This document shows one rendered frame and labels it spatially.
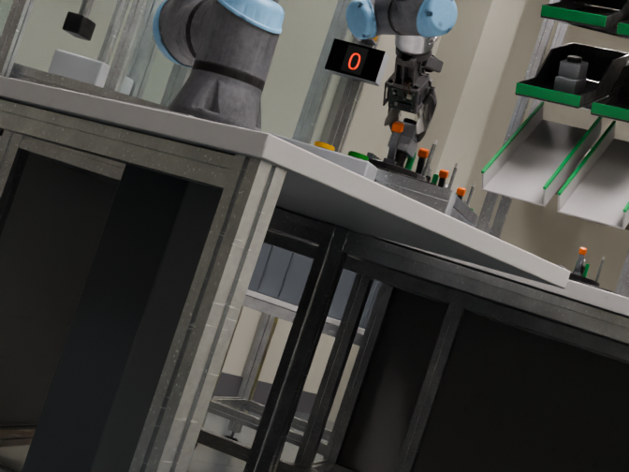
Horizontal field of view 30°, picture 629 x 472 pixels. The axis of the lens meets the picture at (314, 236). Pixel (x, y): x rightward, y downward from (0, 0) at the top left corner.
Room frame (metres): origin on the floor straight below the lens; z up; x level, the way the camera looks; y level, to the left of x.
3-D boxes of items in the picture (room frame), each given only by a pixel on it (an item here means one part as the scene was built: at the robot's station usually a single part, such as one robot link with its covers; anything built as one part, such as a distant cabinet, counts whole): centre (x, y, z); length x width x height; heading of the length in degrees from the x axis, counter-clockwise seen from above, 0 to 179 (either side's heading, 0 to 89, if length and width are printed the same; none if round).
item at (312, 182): (1.88, 0.17, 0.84); 0.90 x 0.70 x 0.03; 47
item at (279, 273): (4.53, -0.17, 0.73); 0.62 x 0.42 x 0.23; 72
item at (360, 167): (2.22, 0.04, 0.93); 0.21 x 0.07 x 0.06; 72
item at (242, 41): (1.84, 0.21, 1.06); 0.13 x 0.12 x 0.14; 37
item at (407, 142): (2.40, -0.12, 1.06); 0.08 x 0.04 x 0.07; 162
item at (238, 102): (1.84, 0.21, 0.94); 0.15 x 0.15 x 0.10
